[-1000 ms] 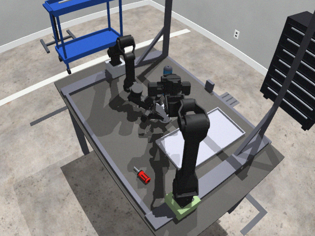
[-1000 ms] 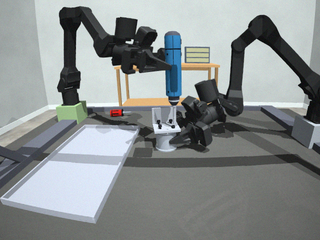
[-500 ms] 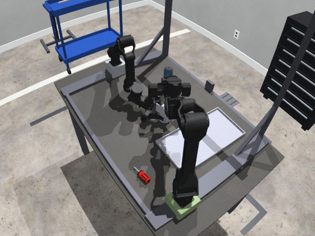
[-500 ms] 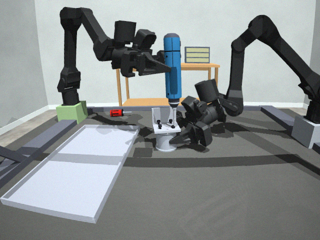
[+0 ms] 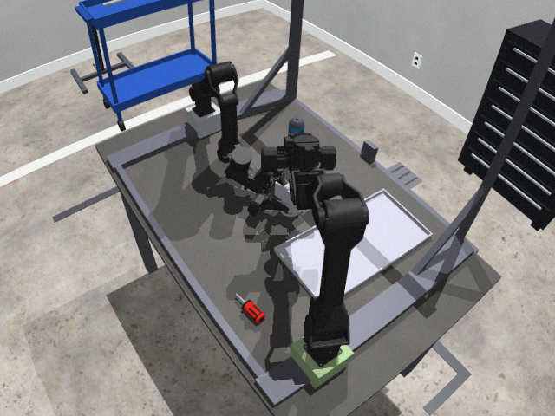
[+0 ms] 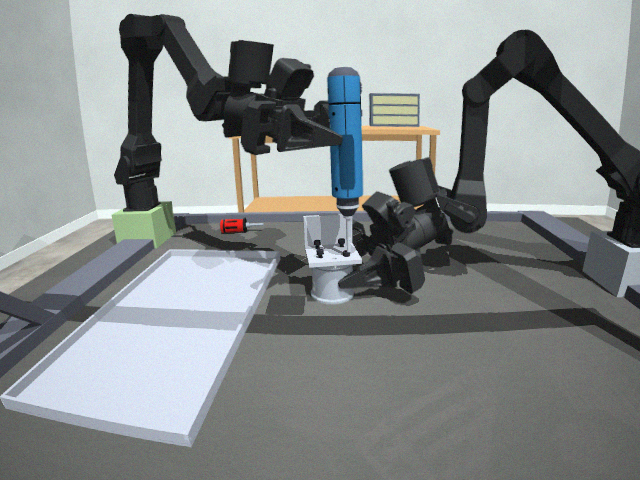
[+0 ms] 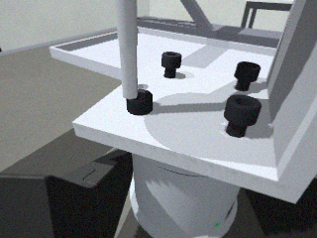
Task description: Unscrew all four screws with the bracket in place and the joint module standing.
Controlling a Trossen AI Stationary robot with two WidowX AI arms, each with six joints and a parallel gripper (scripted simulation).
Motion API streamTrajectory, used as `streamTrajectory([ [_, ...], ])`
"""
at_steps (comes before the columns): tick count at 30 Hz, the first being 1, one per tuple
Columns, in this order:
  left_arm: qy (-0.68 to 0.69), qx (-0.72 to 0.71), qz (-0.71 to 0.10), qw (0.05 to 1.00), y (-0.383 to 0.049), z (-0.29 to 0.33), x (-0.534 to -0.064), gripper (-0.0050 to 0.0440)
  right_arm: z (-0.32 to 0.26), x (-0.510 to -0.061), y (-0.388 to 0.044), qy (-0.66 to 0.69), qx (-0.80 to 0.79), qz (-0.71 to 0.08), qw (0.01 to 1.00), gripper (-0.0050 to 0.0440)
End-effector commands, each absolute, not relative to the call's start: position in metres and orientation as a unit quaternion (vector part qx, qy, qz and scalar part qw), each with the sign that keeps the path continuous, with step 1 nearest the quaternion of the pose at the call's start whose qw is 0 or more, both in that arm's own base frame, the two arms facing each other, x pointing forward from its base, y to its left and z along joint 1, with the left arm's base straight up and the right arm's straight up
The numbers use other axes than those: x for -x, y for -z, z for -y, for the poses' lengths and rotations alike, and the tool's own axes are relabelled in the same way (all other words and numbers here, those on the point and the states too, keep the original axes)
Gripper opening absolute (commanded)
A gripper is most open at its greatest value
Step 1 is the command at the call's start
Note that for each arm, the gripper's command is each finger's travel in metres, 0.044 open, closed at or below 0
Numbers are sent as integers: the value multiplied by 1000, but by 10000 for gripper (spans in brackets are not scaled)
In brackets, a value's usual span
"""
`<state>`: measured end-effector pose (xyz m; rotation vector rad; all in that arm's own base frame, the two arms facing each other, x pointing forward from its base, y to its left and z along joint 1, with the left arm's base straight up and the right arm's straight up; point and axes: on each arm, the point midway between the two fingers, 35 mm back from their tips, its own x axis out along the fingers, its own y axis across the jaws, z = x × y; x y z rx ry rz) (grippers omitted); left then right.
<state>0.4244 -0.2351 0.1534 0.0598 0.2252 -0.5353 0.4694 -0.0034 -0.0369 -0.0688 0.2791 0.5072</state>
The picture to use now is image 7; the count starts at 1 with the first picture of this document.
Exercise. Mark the white square plate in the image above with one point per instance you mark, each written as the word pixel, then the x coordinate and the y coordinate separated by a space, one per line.
pixel 187 128

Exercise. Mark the grey cylindrical joint module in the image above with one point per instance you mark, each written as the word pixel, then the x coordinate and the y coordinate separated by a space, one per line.
pixel 171 202

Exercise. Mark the blue electric screwdriver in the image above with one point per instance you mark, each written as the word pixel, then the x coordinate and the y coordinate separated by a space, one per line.
pixel 127 30

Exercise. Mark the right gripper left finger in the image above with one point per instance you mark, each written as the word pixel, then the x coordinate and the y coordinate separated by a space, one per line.
pixel 85 203

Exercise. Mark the white shallow tray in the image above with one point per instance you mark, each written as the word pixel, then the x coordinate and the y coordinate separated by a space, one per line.
pixel 101 53

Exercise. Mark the black socket-head screw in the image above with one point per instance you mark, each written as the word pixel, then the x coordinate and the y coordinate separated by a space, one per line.
pixel 170 61
pixel 246 72
pixel 142 105
pixel 241 111

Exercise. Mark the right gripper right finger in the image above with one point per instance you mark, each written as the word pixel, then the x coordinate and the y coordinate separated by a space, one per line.
pixel 282 219

